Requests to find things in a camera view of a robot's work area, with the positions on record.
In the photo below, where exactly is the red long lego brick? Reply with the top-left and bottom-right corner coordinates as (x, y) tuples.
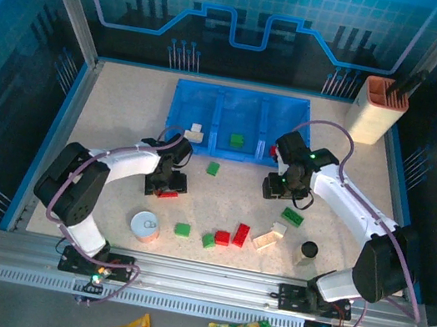
(156, 188), (179, 202)
(230, 222), (253, 249)

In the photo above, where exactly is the white long lego brick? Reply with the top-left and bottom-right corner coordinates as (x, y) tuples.
(250, 229), (280, 254)
(182, 128), (206, 144)

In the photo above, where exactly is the green long lego brick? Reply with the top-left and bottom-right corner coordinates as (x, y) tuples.
(278, 205), (307, 229)

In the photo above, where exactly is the green square lego brick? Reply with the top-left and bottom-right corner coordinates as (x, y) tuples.
(205, 160), (222, 178)
(229, 132), (247, 150)
(172, 221), (193, 239)
(199, 231), (218, 251)

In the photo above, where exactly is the red square lego brick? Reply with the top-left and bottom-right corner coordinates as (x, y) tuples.
(213, 229), (232, 248)

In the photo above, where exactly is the tin can with pull tab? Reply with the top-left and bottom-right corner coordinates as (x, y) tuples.
(127, 208), (164, 246)

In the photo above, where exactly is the blue three-compartment bin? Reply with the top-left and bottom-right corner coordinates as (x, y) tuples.
(160, 76), (319, 174)

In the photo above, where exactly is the jar with black lid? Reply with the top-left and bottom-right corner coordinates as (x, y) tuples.
(292, 239), (320, 270)

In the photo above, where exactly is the beige utensil holder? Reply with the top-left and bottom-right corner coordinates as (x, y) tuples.
(340, 71), (414, 152)

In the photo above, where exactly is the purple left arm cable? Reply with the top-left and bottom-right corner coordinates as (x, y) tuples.
(29, 106), (188, 319)

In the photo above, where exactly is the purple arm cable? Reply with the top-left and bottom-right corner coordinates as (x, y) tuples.
(259, 116), (437, 327)
(29, 106), (188, 319)

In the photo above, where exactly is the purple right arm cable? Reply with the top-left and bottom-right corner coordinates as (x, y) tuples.
(259, 116), (437, 327)

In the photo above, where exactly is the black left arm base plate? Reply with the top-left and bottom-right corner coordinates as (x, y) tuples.
(58, 244), (138, 284)

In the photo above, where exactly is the aluminium front rail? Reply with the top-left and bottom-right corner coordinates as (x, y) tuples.
(0, 224), (432, 327)

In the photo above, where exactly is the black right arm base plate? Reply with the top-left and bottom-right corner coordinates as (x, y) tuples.
(269, 280), (356, 323)

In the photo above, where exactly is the slotted grey cable duct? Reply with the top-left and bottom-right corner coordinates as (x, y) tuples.
(0, 265), (313, 327)

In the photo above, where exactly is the black utensil handle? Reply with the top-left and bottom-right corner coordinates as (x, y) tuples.
(385, 63), (429, 102)

